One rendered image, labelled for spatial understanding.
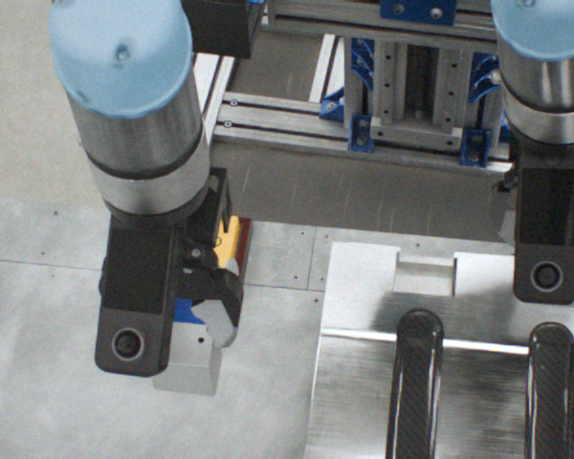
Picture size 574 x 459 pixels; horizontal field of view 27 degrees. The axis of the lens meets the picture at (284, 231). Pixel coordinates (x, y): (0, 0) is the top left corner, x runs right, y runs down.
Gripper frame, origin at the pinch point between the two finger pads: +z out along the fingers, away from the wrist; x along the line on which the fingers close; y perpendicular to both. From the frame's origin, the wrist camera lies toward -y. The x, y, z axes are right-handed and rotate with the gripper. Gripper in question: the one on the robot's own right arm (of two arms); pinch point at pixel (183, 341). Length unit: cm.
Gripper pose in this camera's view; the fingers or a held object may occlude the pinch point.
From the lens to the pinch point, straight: 92.9
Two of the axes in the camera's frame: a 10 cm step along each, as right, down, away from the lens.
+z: 0.5, 5.3, 8.4
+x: -9.9, -0.9, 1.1
